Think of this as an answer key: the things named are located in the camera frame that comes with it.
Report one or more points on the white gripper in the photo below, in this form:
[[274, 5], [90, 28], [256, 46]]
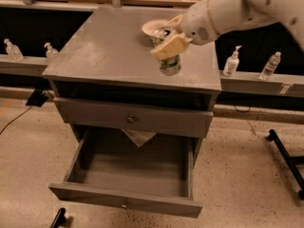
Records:
[[197, 23]]

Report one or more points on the green white 7up can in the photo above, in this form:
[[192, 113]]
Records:
[[170, 66]]

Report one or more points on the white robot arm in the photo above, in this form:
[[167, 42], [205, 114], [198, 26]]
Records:
[[229, 15]]

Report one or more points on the grey upper drawer with knob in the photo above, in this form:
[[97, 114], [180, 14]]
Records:
[[178, 122]]

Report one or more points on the grey wooden drawer cabinet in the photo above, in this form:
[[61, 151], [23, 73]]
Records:
[[108, 59]]

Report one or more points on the white paper under drawer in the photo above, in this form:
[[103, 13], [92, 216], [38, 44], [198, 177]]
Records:
[[139, 138]]

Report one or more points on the open grey lower drawer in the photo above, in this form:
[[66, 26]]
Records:
[[108, 169]]

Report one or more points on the white paper bowl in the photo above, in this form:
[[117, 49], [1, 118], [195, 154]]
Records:
[[156, 29]]

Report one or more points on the white pump lotion bottle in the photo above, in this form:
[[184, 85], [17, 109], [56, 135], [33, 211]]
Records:
[[231, 64]]

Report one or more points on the clear plastic water bottle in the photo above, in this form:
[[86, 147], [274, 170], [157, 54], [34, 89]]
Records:
[[270, 66]]

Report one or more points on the clear pump bottle near cabinet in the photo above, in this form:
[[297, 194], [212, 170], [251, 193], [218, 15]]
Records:
[[51, 51]]

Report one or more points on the clear pump bottle far left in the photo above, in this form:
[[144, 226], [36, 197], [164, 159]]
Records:
[[13, 51]]

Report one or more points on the black stand leg right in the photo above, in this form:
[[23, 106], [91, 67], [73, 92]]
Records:
[[292, 161]]

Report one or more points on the black stand foot bottom left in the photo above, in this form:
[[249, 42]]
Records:
[[59, 219]]

